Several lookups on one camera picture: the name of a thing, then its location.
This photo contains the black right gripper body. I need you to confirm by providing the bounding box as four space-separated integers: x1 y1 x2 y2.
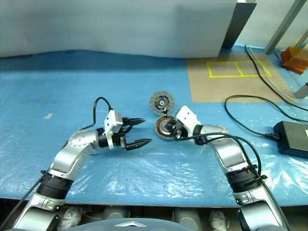
171 120 187 141

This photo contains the thin white cable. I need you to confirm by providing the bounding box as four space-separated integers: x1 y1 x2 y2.
247 47 299 103

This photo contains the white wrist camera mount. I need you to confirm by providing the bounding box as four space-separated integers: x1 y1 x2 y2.
175 105 202 138
103 110 124 150

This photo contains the dark panel stand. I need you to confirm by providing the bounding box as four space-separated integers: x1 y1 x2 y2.
221 2 257 50

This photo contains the grey robot torso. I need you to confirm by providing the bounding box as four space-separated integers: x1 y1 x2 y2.
79 218 200 231

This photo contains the blue plastic table sheet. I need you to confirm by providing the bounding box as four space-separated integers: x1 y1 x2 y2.
0 42 308 207

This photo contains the aluminium frame post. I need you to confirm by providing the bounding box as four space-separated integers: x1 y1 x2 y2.
264 0 308 55

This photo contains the white backdrop board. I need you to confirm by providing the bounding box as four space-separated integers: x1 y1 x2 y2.
0 0 239 59

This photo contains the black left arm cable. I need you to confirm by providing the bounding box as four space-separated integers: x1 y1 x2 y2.
0 97 114 228

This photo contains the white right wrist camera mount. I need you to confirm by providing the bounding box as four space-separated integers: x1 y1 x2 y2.
175 105 202 138

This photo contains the white crumpled shape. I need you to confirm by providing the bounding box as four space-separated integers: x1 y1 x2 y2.
59 206 84 231
208 210 229 229

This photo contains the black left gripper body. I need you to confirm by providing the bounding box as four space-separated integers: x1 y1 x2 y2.
112 117 133 150

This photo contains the long black cable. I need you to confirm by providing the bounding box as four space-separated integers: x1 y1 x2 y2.
244 44 308 108

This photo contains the black power adapter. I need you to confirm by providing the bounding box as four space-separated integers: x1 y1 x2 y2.
273 121 308 159

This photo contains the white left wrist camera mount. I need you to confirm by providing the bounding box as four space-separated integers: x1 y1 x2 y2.
103 110 124 150

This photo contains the thin aluminium strut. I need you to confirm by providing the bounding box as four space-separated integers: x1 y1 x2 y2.
295 31 308 49

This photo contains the grey rounded cylinder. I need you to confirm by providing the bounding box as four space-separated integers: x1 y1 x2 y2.
173 208 200 223
102 206 129 220

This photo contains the brown cardboard sheet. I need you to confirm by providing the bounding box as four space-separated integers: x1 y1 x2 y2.
186 49 299 103

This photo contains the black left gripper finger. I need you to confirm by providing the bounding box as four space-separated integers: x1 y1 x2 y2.
125 139 152 151
127 117 147 127

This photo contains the yellow tape rectangle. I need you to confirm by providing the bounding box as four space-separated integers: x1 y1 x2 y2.
206 60 272 79

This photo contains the black adapter power cable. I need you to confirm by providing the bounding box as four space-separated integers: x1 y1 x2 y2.
224 95 308 141

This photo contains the orange-brown box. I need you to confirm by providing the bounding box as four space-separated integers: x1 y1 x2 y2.
280 47 308 75

